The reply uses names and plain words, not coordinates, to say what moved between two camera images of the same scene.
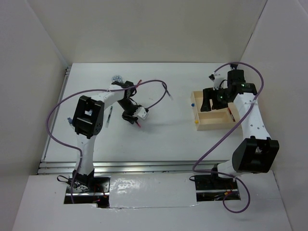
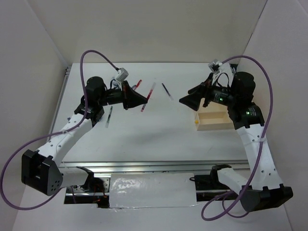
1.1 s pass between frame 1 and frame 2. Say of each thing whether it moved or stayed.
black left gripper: moved
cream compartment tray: stayed
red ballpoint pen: stayed
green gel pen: stayed
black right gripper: moved
